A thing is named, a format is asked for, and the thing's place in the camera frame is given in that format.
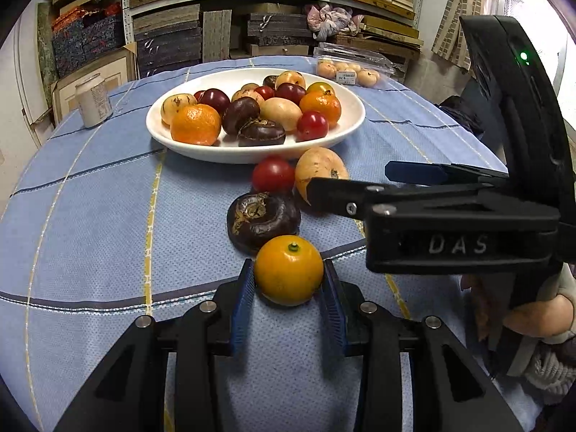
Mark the dark red plum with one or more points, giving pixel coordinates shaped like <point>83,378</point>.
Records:
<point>290,92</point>
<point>215,100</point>

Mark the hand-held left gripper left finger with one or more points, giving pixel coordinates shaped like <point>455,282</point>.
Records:
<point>240,310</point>

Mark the red cherry tomato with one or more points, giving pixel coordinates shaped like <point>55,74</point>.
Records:
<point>312,125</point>
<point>272,174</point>
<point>199,95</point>
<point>264,92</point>

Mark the small tan longan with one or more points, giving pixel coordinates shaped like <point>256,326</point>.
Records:
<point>249,86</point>

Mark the stack of blue patterned boxes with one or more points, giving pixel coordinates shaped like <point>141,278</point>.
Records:
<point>87,40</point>

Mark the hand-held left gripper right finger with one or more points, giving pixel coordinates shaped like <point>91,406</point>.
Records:
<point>335,315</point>

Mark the framed picture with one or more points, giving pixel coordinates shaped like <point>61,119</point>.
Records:
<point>112,72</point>

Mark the grey marble slab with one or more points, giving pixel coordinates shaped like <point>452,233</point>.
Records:
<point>46,45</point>

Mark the person's right hand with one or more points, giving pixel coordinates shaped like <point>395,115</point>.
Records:
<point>540,319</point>

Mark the white oval plate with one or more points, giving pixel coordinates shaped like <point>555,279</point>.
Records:
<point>198,153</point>

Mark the pale tan round fruit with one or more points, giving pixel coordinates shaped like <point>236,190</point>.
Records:
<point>290,78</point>

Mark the bright window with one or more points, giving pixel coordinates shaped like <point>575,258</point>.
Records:
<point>535,0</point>

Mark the white metal shelf rack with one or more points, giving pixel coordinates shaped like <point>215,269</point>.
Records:
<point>127,22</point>

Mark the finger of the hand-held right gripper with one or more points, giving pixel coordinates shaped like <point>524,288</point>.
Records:
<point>333,195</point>
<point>414,172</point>

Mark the large mandarin orange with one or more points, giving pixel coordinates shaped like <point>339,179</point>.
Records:
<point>320,107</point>

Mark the small mandarin orange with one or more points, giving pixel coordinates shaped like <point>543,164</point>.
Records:
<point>195,123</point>

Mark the clear plastic clamshell box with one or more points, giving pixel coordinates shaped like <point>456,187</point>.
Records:
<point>355,54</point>

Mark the pink cloth bundle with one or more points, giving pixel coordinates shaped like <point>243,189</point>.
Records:
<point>333,20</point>

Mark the tan spotted round fruit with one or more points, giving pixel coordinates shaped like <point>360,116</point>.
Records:
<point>281,113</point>
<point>176,104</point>
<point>247,96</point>
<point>319,166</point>

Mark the small yellow-orange citrus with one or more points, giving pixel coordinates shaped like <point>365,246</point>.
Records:
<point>289,271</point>
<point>320,88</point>

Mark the black jacket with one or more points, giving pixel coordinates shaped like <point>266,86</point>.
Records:
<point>461,114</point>

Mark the beige patterned curtain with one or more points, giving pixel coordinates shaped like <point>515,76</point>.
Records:
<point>463,13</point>

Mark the blue striped tablecloth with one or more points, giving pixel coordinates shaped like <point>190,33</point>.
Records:
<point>112,234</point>

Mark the white drink can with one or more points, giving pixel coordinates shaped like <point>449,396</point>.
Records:
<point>93,101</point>

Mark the pack of pale mandarins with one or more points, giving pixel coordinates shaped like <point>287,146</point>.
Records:
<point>346,74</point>

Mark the shelf of flat boxes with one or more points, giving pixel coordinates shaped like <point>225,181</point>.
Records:
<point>171,31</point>

